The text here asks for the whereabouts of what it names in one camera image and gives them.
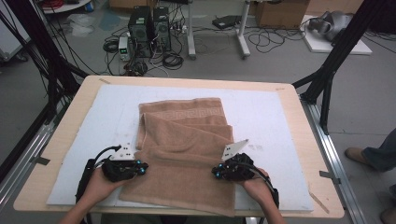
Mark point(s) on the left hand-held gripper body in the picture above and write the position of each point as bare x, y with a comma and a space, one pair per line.
120, 169

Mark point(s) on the clear plastic sheet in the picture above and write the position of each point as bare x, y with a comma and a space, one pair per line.
81, 25

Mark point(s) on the grey bag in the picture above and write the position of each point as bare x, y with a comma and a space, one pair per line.
334, 23

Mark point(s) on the person's right hand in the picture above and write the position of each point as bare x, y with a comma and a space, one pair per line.
260, 188

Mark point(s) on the white foam mat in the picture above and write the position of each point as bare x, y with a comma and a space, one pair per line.
109, 118

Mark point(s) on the round white table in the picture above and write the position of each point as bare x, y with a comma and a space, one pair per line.
67, 7

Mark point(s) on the grey power supply unit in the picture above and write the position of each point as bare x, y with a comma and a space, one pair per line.
124, 48

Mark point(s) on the thin wooden stick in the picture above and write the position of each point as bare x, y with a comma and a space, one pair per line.
319, 202

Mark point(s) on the white floor board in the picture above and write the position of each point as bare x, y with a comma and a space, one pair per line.
317, 45

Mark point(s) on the white desk frame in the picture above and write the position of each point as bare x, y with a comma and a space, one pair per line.
190, 37

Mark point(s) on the large black computer tower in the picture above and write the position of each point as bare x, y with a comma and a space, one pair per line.
140, 28

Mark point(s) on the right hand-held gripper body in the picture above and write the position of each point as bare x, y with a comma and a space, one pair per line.
238, 168

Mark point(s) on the grey metal bracket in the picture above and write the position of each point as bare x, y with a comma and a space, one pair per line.
330, 176

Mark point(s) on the strip of grey tape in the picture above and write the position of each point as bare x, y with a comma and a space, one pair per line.
41, 160

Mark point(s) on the slim black computer tower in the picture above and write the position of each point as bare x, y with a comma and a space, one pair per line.
162, 28

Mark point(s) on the aluminium rail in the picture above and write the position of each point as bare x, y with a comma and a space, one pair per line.
21, 161
330, 149

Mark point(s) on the black metal frame strut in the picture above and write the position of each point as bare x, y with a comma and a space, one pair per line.
40, 46
337, 56

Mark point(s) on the brown cardboard box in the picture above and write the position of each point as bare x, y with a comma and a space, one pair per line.
280, 14

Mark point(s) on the person's left hand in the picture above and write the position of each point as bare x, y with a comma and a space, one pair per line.
98, 188

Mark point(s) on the beige towel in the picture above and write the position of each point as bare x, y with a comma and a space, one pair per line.
183, 149

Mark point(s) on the flat black box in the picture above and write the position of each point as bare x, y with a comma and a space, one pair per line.
225, 21

